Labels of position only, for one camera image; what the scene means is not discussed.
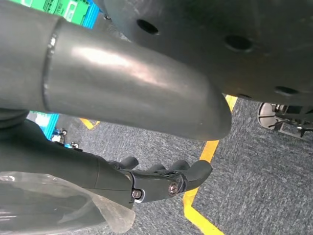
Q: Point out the yellow floor tape rectangle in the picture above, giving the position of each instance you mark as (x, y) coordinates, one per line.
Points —
(87, 124)

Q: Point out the blue metal shelf rack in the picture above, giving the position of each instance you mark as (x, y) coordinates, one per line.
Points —
(91, 18)

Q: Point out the angled yellow floor tape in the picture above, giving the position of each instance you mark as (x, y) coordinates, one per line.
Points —
(207, 152)

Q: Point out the clear plastic film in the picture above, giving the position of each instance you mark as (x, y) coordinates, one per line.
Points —
(48, 207)

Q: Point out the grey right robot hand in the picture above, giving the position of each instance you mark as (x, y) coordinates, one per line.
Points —
(110, 81)

